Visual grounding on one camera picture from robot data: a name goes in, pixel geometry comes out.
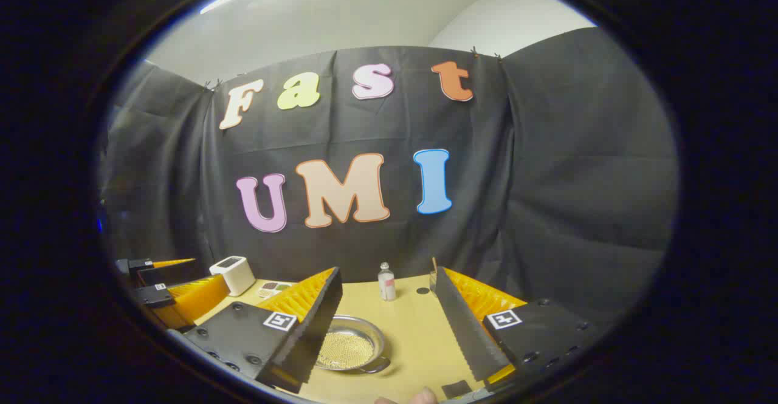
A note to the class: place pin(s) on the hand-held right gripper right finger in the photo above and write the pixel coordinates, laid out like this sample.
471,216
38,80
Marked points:
462,325

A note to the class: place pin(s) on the clear plastic bottle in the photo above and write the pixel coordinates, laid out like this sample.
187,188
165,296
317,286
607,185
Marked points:
386,285

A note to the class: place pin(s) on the black backdrop cloth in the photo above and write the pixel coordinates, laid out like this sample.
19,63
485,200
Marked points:
547,179

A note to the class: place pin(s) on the white toaster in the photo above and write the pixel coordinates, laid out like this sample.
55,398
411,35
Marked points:
234,276

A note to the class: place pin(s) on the pile of yellow soybeans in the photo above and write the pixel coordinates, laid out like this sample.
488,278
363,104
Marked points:
346,349

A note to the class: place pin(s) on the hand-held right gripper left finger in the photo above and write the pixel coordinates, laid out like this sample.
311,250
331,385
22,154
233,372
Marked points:
316,325

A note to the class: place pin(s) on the white divided bean dish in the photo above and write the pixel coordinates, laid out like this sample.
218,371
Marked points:
273,288

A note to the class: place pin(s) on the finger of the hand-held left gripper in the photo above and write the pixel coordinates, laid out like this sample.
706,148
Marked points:
170,273
194,301

